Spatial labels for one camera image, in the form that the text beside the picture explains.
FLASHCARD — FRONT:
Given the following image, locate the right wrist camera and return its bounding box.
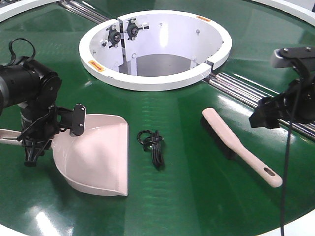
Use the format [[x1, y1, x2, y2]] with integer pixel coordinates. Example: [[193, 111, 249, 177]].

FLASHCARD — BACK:
[[270, 46, 315, 78]]

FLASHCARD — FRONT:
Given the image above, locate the right black bearing block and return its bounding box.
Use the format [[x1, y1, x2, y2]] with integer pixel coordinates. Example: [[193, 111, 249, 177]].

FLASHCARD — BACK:
[[124, 18, 150, 40]]

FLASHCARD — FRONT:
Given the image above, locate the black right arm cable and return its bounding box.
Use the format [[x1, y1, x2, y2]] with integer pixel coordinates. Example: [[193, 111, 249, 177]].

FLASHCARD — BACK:
[[280, 78, 302, 236]]

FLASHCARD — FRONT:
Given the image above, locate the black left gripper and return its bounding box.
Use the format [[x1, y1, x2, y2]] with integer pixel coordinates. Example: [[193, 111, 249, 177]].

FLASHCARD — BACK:
[[17, 104, 73, 167]]

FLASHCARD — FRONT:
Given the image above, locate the left black bearing block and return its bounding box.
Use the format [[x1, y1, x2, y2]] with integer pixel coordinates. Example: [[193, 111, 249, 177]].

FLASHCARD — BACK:
[[106, 25, 121, 48]]

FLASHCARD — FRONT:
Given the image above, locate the white outer rim left segment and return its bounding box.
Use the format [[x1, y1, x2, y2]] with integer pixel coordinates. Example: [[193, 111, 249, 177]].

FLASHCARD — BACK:
[[0, 0, 58, 22]]

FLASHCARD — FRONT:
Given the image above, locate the white rim segment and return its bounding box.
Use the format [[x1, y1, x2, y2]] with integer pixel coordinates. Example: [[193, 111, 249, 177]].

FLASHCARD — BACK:
[[253, 0, 315, 26], [0, 0, 58, 22]]

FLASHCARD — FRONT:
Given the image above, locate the pink plastic dustpan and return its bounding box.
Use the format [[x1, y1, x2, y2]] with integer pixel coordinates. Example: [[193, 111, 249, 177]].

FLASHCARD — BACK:
[[0, 114, 129, 197]]

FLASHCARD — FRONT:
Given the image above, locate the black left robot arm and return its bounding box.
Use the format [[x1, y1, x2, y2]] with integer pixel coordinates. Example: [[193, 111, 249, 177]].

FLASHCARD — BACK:
[[0, 40, 73, 167]]

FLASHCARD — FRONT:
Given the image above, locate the far steel roller gap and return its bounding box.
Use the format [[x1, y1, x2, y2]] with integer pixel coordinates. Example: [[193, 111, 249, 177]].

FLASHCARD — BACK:
[[58, 0, 110, 24]]

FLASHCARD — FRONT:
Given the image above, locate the black bearing block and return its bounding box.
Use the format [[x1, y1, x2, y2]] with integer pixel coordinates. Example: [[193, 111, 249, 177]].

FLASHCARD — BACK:
[[124, 18, 150, 40], [106, 25, 121, 48]]

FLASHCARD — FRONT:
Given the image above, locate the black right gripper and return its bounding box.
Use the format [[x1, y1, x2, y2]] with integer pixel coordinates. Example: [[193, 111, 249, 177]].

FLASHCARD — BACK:
[[249, 80, 315, 128]]

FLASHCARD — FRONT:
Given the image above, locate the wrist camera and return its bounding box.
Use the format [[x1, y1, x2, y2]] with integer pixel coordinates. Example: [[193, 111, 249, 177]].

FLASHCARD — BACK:
[[69, 104, 86, 136], [270, 46, 315, 78]]

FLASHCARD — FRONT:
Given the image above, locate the pink hand brush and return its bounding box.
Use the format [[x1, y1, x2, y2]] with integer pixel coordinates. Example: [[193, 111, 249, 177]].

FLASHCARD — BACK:
[[202, 108, 283, 188]]

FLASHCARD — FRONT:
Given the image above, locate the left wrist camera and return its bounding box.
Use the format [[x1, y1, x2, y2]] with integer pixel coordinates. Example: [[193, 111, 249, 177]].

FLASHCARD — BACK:
[[69, 104, 86, 136]]

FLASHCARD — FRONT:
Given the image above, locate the white outer rim right segment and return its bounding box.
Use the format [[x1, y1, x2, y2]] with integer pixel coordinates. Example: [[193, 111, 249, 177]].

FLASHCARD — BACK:
[[253, 0, 315, 26]]

